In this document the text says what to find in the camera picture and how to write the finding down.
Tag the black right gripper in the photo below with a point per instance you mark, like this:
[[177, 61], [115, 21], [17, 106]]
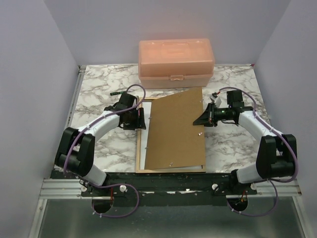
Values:
[[207, 118]]

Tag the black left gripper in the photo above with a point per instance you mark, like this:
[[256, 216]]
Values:
[[139, 123]]

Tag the glossy photo print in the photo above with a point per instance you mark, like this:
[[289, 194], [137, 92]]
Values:
[[170, 143]]

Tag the brown cardboard backing sheet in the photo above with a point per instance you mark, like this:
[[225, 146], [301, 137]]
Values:
[[173, 140]]

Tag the rectangular picture frame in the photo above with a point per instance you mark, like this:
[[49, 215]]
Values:
[[142, 137]]

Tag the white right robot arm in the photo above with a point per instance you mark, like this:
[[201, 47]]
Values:
[[277, 155]]

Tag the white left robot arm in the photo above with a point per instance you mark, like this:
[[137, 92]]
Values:
[[76, 149]]

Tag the small green black screwdriver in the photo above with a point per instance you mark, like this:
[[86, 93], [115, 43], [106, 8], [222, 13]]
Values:
[[117, 93]]

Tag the orange translucent plastic toolbox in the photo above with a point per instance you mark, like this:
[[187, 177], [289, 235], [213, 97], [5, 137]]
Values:
[[178, 63]]

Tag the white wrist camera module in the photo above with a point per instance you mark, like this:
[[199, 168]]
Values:
[[215, 99]]

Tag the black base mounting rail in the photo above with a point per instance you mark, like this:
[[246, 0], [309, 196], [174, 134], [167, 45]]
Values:
[[165, 189]]

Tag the aluminium extrusion frame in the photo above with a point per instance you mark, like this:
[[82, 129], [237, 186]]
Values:
[[63, 213]]

